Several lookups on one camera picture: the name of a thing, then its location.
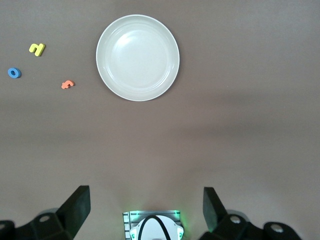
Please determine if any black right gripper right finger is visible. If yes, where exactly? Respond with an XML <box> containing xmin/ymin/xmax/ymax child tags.
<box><xmin>199</xmin><ymin>186</ymin><xmax>303</xmax><ymax>240</ymax></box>

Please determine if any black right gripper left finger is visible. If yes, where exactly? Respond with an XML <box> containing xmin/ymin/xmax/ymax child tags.
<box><xmin>0</xmin><ymin>185</ymin><xmax>91</xmax><ymax>240</ymax></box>

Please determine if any orange foam letter f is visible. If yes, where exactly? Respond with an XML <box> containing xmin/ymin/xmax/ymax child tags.
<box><xmin>61</xmin><ymin>79</ymin><xmax>75</xmax><ymax>90</ymax></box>

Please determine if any blue foam letter o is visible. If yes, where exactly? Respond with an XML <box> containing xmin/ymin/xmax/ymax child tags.
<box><xmin>7</xmin><ymin>67</ymin><xmax>22</xmax><ymax>79</ymax></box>

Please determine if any yellow foam letter n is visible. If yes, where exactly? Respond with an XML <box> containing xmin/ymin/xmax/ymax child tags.
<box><xmin>28</xmin><ymin>42</ymin><xmax>46</xmax><ymax>57</ymax></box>

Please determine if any beige brown plate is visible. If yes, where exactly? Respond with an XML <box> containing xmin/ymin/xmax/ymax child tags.
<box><xmin>95</xmin><ymin>14</ymin><xmax>181</xmax><ymax>102</ymax></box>

